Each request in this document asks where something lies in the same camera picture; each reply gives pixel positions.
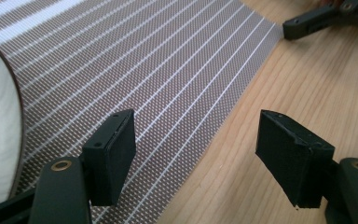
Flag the grey striped placemat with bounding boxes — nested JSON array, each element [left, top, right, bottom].
[[0, 0, 284, 224]]

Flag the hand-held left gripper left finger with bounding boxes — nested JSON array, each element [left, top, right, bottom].
[[82, 108, 137, 207]]

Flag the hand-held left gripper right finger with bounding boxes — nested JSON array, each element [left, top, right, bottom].
[[255, 108, 336, 209]]

